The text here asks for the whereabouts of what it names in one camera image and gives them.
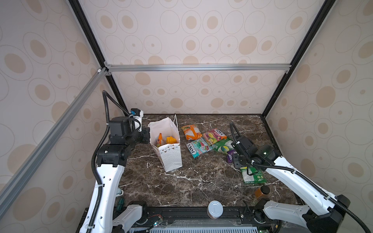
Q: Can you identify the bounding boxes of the pink fruit candy packet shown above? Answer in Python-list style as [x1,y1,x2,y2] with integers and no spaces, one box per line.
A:
[156,133,163,148]

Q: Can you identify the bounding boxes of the yellow snack bag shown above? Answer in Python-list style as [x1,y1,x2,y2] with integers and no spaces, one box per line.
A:
[166,136,178,144]

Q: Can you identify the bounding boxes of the white paper bag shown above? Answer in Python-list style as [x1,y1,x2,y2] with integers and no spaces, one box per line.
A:
[148,115,183,172]

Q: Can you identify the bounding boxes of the green packet near right arm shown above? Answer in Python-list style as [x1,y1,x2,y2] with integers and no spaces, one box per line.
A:
[240,167,267,184]

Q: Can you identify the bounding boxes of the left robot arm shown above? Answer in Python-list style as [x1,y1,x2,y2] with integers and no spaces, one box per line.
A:
[79,91,150,233]

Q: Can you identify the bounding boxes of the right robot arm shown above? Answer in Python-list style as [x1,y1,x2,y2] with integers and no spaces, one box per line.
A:
[230,122,370,233]

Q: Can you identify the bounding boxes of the purple snack packet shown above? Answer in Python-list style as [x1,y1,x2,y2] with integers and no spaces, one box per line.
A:
[227,150,237,163]

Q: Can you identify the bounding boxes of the green snack packet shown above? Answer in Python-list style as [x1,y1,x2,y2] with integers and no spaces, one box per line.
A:
[211,138,234,155]

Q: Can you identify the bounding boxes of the pink Fox's candy packet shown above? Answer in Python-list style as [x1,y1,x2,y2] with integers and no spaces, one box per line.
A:
[203,129,227,146]

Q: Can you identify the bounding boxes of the brown bottle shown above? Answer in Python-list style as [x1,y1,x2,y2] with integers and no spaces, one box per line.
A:
[254,185,271,200]

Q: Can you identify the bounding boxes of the teal Fox's candy packet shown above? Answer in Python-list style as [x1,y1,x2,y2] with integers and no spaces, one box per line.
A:
[186,138,212,158]

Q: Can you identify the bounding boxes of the orange snack packet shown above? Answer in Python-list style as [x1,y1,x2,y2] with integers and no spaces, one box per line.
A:
[181,125,202,141]

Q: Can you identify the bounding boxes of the white round cap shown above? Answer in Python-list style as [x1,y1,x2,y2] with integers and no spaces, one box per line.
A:
[207,201,223,219]

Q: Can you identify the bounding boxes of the diagonal aluminium bar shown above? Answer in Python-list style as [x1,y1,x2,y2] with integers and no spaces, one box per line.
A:
[1,68,108,217]

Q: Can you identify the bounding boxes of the horizontal aluminium bar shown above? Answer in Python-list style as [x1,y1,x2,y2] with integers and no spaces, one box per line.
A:
[99,63,291,74]

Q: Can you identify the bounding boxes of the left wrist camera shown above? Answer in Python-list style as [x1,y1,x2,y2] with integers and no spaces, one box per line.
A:
[131,108,144,132]

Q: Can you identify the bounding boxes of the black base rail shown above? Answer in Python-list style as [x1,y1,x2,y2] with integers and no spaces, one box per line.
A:
[74,205,328,233]

